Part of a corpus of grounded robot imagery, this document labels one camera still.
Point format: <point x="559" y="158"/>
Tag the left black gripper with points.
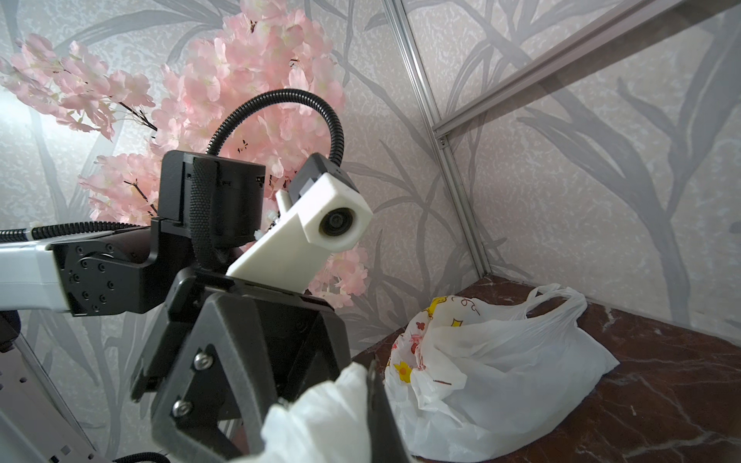
<point x="221" y="343"/>

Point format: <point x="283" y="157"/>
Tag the white cartoon plastic bag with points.
<point x="328" y="423"/>

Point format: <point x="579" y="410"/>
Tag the white printed plastic bag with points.
<point x="469" y="381"/>

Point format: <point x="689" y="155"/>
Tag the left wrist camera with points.
<point x="320" y="213"/>

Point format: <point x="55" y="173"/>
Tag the pink artificial blossom tree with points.
<point x="265" y="47"/>

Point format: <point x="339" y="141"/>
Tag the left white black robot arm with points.
<point x="209" y="214"/>

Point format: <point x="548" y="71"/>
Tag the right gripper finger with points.
<point x="386" y="443"/>

